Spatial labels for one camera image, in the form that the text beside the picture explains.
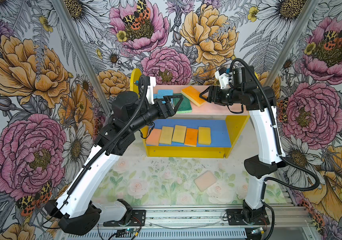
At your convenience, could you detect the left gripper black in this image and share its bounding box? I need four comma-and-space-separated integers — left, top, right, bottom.
129, 95, 184, 132

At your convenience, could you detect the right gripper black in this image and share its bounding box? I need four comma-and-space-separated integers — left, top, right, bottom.
200, 84, 245, 107

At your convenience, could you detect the blue cellulose sponge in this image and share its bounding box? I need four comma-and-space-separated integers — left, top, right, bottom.
156, 89, 173, 99

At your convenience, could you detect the green scouring pad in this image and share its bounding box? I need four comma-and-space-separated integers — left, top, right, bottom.
172, 94, 192, 114

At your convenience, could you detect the large yellow sponge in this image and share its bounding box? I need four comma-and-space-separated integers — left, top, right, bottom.
172, 125, 187, 144

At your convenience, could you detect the yellow wooden two-tier shelf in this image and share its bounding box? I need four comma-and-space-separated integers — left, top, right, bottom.
129, 68, 260, 159

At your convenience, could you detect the yellow sponge with green back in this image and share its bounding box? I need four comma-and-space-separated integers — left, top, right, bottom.
159, 126, 174, 145

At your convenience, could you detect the small yellow sponge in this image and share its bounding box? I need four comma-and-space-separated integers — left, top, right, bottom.
198, 127, 211, 146

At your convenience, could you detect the orange sponge front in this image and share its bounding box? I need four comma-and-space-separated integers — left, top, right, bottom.
184, 128, 198, 147

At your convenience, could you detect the pink orange sponge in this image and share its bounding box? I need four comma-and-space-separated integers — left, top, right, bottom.
146, 129, 162, 146

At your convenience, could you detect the pale pink sponge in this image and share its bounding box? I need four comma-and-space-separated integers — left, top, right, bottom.
194, 171, 217, 192

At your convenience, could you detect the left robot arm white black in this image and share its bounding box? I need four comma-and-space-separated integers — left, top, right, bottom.
45, 91, 182, 236

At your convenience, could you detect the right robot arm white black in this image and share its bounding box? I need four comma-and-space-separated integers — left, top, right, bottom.
199, 68, 285, 225

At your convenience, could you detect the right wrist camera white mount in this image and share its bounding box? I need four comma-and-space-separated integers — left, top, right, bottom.
215, 67, 233, 90

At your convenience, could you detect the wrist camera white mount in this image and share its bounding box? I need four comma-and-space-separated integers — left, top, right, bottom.
215, 67, 233, 90
146, 77, 157, 105

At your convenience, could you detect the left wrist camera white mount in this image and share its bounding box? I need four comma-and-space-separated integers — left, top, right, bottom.
146, 77, 157, 105

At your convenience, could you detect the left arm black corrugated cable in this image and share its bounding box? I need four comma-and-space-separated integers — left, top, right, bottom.
40, 74, 151, 230

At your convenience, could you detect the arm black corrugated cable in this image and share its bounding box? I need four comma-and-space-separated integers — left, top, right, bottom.
229, 57, 321, 240
40, 74, 151, 230

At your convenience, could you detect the right aluminium corner post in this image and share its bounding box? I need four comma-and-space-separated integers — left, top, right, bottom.
265, 0, 320, 87

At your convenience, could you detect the aluminium corner post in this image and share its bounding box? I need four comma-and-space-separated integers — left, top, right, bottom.
265, 0, 320, 87
53, 1, 112, 118

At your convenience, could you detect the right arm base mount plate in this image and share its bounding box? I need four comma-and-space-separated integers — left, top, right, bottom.
226, 209, 270, 226

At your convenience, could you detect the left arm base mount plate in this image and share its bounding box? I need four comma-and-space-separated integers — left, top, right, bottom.
103, 210, 147, 227

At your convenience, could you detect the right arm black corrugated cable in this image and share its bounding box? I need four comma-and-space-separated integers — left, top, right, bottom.
229, 57, 321, 240

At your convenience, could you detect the left aluminium corner post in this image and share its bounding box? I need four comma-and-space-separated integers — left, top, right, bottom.
53, 1, 112, 118

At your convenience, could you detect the aluminium front rail frame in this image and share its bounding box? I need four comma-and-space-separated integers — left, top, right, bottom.
56, 204, 321, 240

